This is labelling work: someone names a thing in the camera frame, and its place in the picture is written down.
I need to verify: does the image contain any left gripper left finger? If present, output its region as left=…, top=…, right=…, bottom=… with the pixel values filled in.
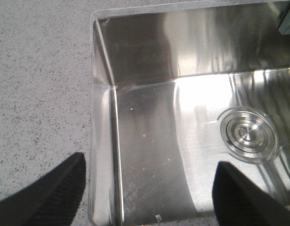
left=0, top=152, right=86, bottom=226

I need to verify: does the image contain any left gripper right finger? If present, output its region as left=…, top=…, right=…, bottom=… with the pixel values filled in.
left=212, top=161, right=290, bottom=226

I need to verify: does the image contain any steel sink drain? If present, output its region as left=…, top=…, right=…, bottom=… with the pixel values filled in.
left=217, top=106, right=281, bottom=164

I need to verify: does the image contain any stainless steel sink basin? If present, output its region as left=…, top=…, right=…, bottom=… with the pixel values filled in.
left=89, top=0, right=290, bottom=226

